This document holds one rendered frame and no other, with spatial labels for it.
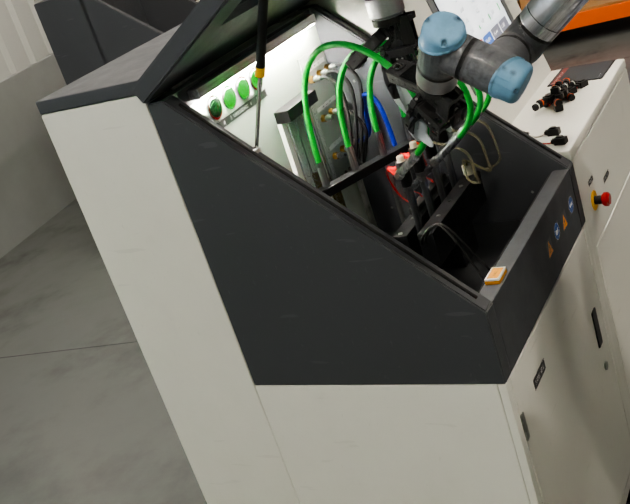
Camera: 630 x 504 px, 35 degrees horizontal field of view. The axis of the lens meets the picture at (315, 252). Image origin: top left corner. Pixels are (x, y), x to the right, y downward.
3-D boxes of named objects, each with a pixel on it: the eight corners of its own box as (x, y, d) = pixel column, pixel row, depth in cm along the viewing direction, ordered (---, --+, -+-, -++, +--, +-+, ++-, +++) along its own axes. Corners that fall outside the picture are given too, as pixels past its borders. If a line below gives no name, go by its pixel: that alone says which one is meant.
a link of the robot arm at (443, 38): (457, 55, 159) (410, 33, 161) (451, 92, 169) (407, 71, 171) (480, 20, 162) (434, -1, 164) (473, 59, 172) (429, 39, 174)
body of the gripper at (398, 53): (419, 74, 199) (404, 16, 194) (381, 81, 203) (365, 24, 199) (432, 62, 205) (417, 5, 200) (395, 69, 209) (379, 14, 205)
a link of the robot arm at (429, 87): (407, 64, 172) (441, 38, 174) (406, 79, 176) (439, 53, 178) (437, 91, 169) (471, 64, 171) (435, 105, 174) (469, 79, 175)
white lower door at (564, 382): (584, 643, 213) (513, 379, 188) (573, 641, 215) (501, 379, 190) (636, 455, 264) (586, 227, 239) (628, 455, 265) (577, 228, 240)
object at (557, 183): (512, 373, 190) (492, 301, 184) (490, 373, 192) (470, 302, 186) (582, 228, 238) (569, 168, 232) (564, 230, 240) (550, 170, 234)
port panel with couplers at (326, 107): (346, 176, 244) (308, 57, 233) (334, 178, 246) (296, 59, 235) (366, 156, 254) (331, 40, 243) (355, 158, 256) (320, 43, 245)
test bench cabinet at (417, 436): (588, 687, 215) (505, 385, 187) (355, 651, 245) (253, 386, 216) (643, 479, 270) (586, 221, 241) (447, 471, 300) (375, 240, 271)
